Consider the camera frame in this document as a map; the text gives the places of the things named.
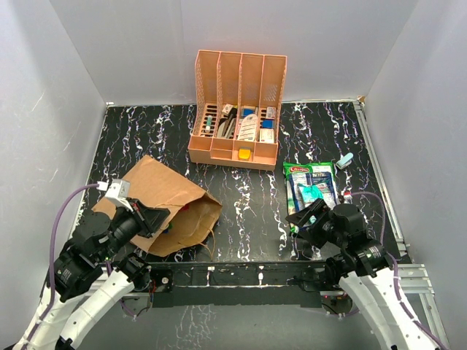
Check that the brown paper bag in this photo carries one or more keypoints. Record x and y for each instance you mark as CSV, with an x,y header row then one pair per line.
x,y
158,186

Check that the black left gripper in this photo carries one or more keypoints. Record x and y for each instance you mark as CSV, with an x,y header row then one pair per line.
x,y
149,219

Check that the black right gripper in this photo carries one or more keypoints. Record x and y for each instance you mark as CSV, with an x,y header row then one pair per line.
x,y
317,209

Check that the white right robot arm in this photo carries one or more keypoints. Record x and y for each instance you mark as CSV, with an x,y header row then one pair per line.
x,y
367,272

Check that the white glue stick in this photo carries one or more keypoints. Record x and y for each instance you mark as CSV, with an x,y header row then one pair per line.
x,y
208,124

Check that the green chips bag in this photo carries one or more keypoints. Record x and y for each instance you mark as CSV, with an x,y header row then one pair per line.
x,y
310,167

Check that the black mounting rail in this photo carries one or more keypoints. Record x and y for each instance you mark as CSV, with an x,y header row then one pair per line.
x,y
299,283

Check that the blue cookie snack bag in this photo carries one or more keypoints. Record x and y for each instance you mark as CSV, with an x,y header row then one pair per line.
x,y
307,178

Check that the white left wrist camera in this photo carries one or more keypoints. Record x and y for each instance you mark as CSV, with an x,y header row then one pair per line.
x,y
117,194

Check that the white label card pack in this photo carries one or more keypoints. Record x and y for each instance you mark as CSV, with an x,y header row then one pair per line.
x,y
247,131

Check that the teal candy snack bag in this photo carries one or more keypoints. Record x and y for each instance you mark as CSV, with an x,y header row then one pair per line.
x,y
308,194

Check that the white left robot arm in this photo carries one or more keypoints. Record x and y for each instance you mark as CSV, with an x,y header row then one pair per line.
x,y
63,317

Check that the orange plastic desk organizer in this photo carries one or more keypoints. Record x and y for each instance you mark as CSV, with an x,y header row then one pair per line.
x,y
230,86

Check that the yellow sticky note block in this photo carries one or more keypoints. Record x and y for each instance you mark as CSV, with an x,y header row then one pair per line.
x,y
244,154

